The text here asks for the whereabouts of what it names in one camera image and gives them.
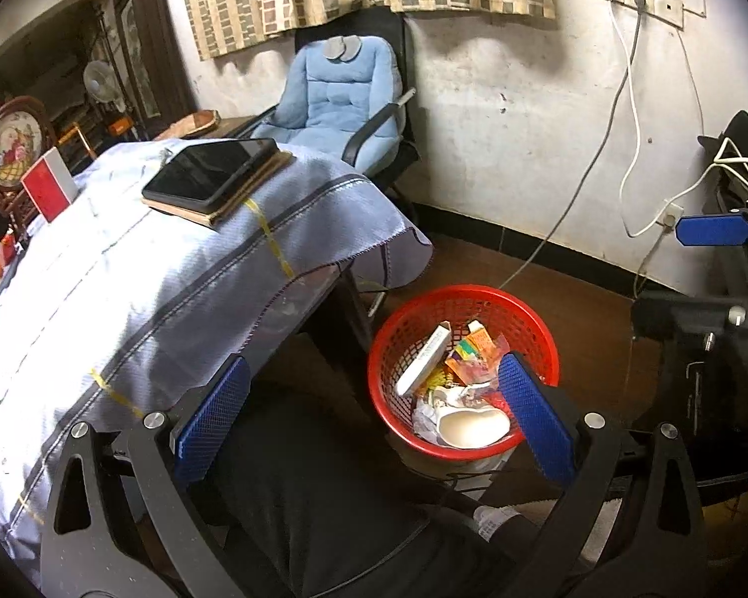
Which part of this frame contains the person's dark trousers leg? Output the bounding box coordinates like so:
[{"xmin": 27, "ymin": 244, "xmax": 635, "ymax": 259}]
[{"xmin": 143, "ymin": 380, "xmax": 556, "ymax": 598}]

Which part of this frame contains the white medicine box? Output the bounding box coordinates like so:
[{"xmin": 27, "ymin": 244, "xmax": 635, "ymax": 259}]
[{"xmin": 395, "ymin": 322, "xmax": 455, "ymax": 396}]

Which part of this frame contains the carved wooden slab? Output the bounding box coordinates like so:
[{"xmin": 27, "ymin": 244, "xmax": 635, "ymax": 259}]
[{"xmin": 156, "ymin": 110, "xmax": 220, "ymax": 141}]

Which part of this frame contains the person's white shoe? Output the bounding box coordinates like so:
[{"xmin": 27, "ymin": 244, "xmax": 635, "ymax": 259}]
[{"xmin": 474, "ymin": 503, "xmax": 528, "ymax": 543}]

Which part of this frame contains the round embroidered table screen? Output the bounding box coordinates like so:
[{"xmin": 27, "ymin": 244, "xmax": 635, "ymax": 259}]
[{"xmin": 0, "ymin": 95, "xmax": 60, "ymax": 231}]

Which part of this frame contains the brown notebook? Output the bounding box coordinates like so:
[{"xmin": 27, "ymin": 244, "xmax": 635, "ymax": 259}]
[{"xmin": 140, "ymin": 150, "xmax": 294, "ymax": 230}]

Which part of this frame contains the white paper cup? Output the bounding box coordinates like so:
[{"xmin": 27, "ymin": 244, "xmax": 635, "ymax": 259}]
[{"xmin": 433, "ymin": 405, "xmax": 512, "ymax": 449}]

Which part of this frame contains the red and white box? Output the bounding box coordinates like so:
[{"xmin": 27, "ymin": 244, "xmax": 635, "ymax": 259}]
[{"xmin": 20, "ymin": 148, "xmax": 79, "ymax": 224}]

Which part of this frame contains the red plastic basket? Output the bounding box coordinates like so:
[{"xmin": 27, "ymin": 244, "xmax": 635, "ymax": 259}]
[{"xmin": 368, "ymin": 285, "xmax": 561, "ymax": 455}]

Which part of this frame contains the white standing fan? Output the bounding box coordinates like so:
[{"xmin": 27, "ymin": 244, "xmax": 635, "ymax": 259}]
[{"xmin": 83, "ymin": 60, "xmax": 122, "ymax": 107}]

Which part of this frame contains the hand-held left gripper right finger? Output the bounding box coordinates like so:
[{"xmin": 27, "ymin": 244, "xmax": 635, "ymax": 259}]
[{"xmin": 497, "ymin": 352, "xmax": 708, "ymax": 598}]

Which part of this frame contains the black tablet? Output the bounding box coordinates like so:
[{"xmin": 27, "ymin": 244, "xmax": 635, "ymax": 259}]
[{"xmin": 142, "ymin": 137, "xmax": 281, "ymax": 214}]

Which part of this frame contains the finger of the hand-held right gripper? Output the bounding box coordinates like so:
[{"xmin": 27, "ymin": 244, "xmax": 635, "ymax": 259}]
[
  {"xmin": 675, "ymin": 205, "xmax": 748, "ymax": 249},
  {"xmin": 631, "ymin": 290, "xmax": 748, "ymax": 350}
]

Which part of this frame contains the light blue striped tablecloth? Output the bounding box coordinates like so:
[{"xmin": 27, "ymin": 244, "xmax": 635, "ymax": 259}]
[{"xmin": 0, "ymin": 140, "xmax": 434, "ymax": 537}]

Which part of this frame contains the white cable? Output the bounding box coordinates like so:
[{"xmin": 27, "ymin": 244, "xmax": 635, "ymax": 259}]
[{"xmin": 604, "ymin": 0, "xmax": 687, "ymax": 239}]

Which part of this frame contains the dark framed painting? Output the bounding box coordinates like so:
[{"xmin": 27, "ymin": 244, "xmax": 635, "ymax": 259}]
[{"xmin": 111, "ymin": 0, "xmax": 197, "ymax": 132}]

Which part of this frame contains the orange snack wrapper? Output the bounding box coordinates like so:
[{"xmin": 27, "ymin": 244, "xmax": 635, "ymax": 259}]
[{"xmin": 452, "ymin": 320, "xmax": 496, "ymax": 368}]

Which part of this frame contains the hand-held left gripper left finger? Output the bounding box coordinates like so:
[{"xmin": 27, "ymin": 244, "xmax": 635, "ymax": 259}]
[{"xmin": 40, "ymin": 354, "xmax": 253, "ymax": 598}]

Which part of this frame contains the grey cable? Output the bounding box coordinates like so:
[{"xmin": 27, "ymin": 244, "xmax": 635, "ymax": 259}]
[{"xmin": 497, "ymin": 0, "xmax": 646, "ymax": 293}]

